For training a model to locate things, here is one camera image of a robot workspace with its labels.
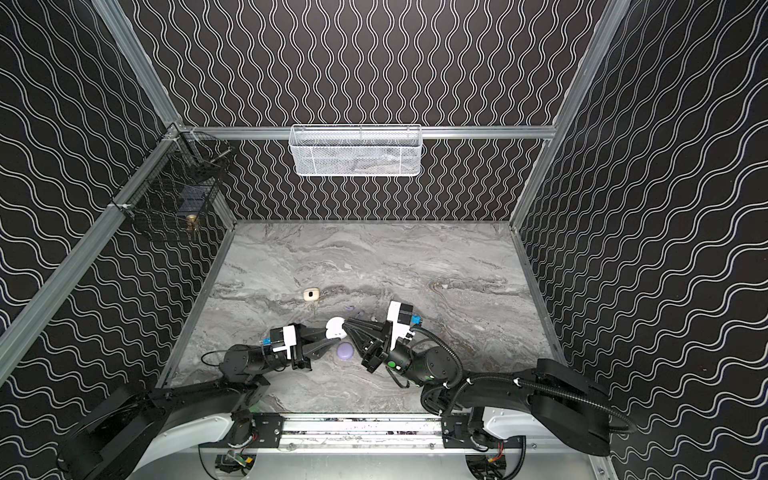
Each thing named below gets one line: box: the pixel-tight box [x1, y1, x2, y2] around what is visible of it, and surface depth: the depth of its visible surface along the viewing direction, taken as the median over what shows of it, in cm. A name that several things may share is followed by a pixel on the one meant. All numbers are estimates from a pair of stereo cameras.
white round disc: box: [325, 316, 347, 340], surface depth 65 cm
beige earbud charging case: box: [303, 288, 320, 301], surface depth 100 cm
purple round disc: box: [336, 341, 355, 361], surface depth 87 cm
